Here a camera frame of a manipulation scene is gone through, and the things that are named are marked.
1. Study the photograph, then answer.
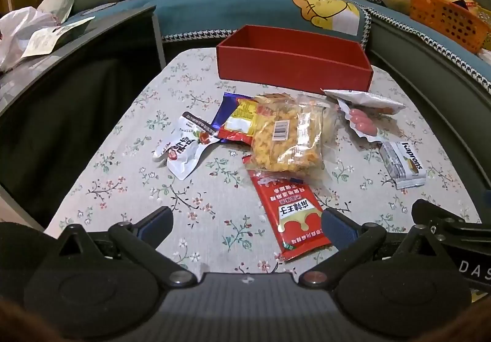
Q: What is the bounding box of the white packet with pink sausages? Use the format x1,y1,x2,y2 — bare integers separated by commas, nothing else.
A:
321,89,406,143

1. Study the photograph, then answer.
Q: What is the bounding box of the dark green sofa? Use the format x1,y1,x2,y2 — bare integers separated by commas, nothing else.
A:
57,0,491,193

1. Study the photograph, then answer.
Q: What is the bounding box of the white wafer packet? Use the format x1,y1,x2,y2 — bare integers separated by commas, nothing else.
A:
379,140,427,190

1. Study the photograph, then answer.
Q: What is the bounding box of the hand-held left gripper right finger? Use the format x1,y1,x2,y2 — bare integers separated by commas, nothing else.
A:
299,207,446,289

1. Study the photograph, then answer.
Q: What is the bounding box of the floral tablecloth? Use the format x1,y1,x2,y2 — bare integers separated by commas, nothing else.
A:
44,46,482,277

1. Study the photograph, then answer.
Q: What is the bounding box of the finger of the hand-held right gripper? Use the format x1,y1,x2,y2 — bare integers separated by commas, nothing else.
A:
411,199,491,240

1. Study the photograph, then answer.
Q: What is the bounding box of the dark glass coffee table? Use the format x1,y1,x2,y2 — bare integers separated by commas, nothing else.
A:
0,4,167,128

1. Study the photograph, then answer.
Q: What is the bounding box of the shiny blue snack packet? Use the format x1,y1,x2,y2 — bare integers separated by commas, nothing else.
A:
212,92,247,141

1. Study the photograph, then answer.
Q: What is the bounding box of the white paper sheet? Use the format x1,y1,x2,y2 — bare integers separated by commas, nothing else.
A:
21,16,96,59

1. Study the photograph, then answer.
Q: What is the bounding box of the teal houndstooth trim sofa cover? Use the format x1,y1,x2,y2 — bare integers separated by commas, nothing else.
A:
361,6,491,94

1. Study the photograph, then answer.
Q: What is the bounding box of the white crumpled plastic bag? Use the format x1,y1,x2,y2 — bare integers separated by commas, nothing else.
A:
0,6,58,72

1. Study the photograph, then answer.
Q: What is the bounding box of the white packet with red dates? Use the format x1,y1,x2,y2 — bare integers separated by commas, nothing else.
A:
152,112,220,181

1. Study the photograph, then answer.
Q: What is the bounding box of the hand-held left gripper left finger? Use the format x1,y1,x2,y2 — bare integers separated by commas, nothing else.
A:
57,206,198,287

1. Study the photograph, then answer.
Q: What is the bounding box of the red and yellow snack packet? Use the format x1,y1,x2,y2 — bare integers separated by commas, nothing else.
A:
220,97,262,146

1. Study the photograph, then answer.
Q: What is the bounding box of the pale green plastic bag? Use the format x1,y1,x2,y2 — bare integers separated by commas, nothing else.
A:
36,0,78,26

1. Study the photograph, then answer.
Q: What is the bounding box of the clear bag of yellow snacks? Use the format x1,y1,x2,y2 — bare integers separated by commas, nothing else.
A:
245,92,340,179

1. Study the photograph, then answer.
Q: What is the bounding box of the orange plastic basket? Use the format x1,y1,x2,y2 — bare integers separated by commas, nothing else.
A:
407,0,491,55

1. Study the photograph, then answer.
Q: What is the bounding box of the red cardboard box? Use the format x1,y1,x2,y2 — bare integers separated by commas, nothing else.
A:
216,25,374,92

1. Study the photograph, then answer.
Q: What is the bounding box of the long red sachet packet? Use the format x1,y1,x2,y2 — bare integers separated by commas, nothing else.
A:
242,154,333,262

